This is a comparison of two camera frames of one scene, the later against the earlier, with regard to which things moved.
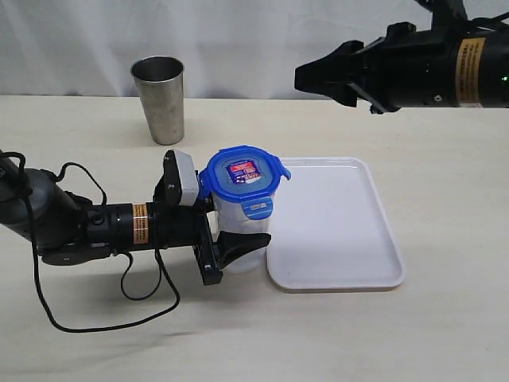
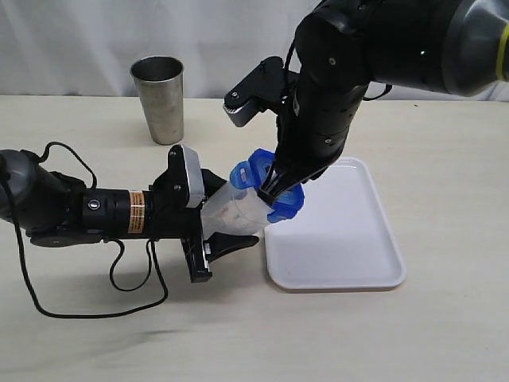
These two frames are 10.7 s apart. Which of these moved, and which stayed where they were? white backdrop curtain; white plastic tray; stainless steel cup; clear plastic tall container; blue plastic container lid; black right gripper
Moved: blue plastic container lid; black right gripper; clear plastic tall container
Stayed: white backdrop curtain; stainless steel cup; white plastic tray
